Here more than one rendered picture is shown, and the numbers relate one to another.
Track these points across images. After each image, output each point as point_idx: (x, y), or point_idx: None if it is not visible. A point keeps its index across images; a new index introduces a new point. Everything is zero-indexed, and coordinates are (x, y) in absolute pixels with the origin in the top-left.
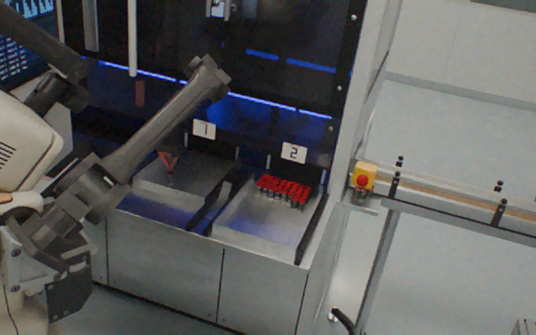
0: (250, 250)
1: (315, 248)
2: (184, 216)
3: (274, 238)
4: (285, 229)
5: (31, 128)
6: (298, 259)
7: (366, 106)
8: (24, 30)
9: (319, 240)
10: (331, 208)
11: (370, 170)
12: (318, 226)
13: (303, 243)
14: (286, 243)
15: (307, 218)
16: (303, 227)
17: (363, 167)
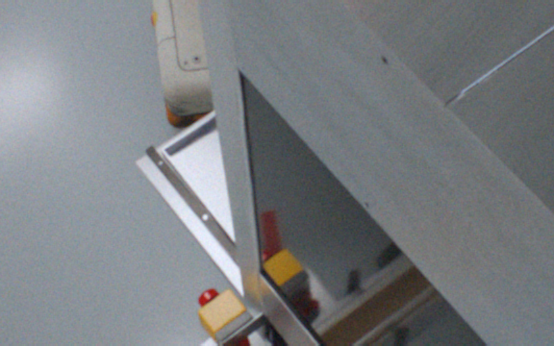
0: (205, 116)
1: (163, 195)
2: None
3: (211, 156)
4: (221, 181)
5: None
6: (149, 149)
7: (290, 316)
8: None
9: (176, 211)
10: (234, 282)
11: (205, 306)
12: (204, 231)
13: (172, 174)
14: (194, 163)
15: (230, 227)
16: (213, 208)
17: (218, 298)
